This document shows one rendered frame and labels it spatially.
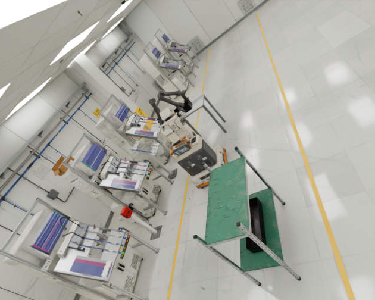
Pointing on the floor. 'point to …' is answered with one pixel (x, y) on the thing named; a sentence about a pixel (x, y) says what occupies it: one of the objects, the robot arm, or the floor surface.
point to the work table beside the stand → (205, 110)
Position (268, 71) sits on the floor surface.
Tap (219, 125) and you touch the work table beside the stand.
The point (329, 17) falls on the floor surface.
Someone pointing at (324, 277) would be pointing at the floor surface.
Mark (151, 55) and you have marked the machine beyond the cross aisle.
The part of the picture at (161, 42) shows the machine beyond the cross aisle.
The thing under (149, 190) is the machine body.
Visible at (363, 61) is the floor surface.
